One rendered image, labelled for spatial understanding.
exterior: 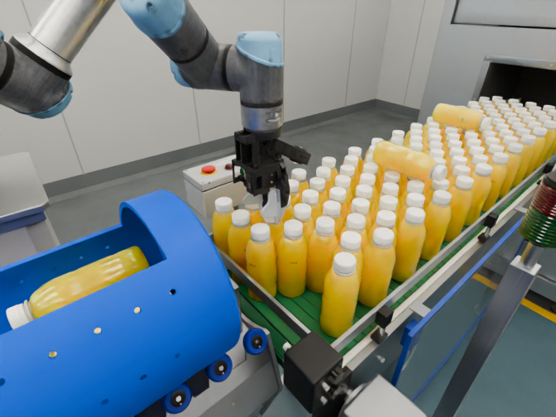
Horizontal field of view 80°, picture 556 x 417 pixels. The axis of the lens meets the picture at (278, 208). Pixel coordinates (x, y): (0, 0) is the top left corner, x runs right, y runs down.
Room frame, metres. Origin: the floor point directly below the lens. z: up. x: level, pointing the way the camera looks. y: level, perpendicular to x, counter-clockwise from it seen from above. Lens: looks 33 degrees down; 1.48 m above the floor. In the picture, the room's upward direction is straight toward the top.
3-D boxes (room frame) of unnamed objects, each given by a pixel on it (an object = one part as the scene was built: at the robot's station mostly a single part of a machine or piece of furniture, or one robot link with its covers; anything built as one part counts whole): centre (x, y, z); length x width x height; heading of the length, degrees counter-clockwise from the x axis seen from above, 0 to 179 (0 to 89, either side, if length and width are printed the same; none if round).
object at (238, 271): (0.49, 0.05, 0.96); 0.40 x 0.01 x 0.03; 40
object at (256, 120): (0.59, 0.03, 1.30); 0.08 x 0.08 x 0.05
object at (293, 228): (0.55, -0.03, 1.07); 0.04 x 0.04 x 0.02
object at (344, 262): (0.45, -0.12, 1.07); 0.04 x 0.04 x 0.02
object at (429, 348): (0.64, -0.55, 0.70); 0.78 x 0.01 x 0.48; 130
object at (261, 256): (0.54, 0.04, 0.98); 0.07 x 0.07 x 0.17
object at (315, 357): (0.32, -0.05, 0.95); 0.10 x 0.07 x 0.10; 40
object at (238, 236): (0.59, 0.08, 0.98); 0.07 x 0.07 x 0.17
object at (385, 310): (0.42, -0.20, 0.94); 0.03 x 0.02 x 0.08; 130
